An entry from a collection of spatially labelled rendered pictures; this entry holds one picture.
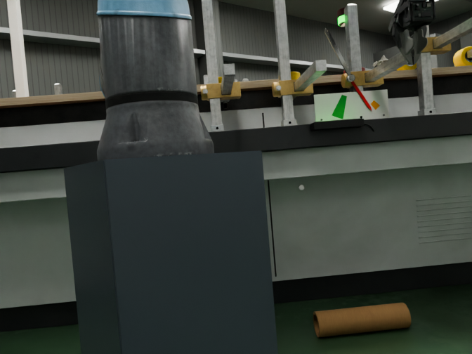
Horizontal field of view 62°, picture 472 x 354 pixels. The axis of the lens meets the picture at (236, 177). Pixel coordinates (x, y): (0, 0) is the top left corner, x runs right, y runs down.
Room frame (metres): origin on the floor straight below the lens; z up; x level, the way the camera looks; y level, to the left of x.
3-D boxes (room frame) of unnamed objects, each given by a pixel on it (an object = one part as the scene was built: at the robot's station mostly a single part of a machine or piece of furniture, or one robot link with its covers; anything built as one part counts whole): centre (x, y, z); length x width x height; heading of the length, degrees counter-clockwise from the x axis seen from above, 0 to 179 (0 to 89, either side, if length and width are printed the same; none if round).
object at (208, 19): (1.36, 0.05, 0.91); 0.04 x 0.04 x 0.48; 3
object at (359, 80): (1.39, -0.47, 0.84); 0.14 x 0.06 x 0.05; 93
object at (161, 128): (0.66, 0.13, 0.65); 0.19 x 0.19 x 0.10
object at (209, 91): (1.36, 0.03, 0.84); 0.14 x 0.06 x 0.05; 93
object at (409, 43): (1.06, -0.49, 0.86); 0.06 x 0.03 x 0.09; 3
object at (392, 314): (1.28, -0.37, 0.04); 0.30 x 0.08 x 0.08; 93
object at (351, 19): (1.39, -0.45, 0.87); 0.04 x 0.04 x 0.48; 3
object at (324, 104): (1.36, -0.42, 0.75); 0.26 x 0.01 x 0.10; 93
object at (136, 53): (0.66, 0.13, 0.79); 0.17 x 0.15 x 0.18; 19
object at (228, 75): (1.27, 0.01, 0.84); 0.44 x 0.03 x 0.04; 3
